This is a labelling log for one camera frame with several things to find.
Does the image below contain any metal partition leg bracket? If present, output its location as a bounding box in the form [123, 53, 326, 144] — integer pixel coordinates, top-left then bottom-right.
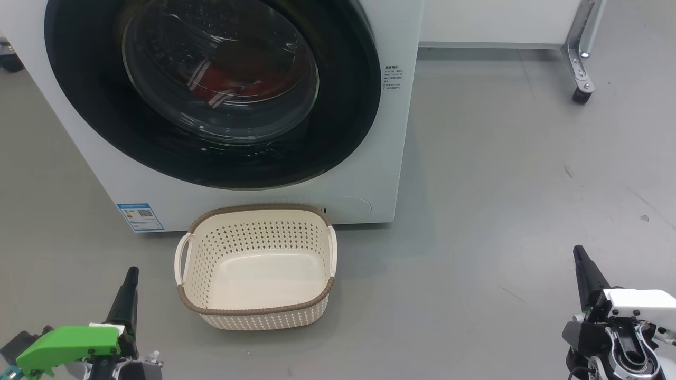
[561, 0, 607, 94]

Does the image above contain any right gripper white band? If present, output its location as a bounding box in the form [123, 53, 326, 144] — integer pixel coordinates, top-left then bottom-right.
[561, 245, 676, 380]

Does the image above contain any dark grey washing machine door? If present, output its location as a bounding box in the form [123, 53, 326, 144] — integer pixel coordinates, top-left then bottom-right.
[44, 0, 382, 191]

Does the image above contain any white front-load washing machine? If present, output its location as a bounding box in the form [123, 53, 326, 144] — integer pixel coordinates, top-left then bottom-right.
[0, 0, 425, 234]

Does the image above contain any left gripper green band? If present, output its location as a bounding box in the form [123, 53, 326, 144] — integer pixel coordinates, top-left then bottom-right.
[0, 267, 164, 380]

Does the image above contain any blue energy label sticker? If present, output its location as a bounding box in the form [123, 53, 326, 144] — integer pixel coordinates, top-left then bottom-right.
[117, 203, 165, 233]

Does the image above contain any white partition panel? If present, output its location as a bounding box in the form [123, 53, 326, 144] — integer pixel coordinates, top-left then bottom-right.
[419, 0, 583, 50]

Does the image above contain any printed Chinese instruction label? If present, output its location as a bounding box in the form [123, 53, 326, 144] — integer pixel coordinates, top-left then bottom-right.
[383, 64, 405, 91]

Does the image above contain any cream perforated laundry basket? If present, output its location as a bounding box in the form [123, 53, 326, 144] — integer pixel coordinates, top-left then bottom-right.
[174, 204, 337, 331]

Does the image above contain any round drain filter cover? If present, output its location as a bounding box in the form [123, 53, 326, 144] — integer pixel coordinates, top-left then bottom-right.
[333, 196, 372, 223]

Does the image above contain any red white-striped garment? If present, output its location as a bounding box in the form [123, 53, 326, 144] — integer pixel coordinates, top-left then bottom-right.
[187, 59, 294, 109]

